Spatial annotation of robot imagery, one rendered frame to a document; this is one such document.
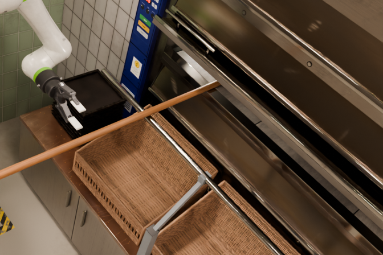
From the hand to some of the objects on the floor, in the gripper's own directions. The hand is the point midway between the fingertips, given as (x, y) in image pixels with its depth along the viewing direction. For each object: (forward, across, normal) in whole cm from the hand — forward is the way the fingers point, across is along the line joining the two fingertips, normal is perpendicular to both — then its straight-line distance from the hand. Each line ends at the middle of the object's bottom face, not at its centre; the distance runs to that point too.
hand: (78, 116), depth 192 cm
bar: (+41, +119, -15) cm, 127 cm away
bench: (+59, +119, -37) cm, 137 cm away
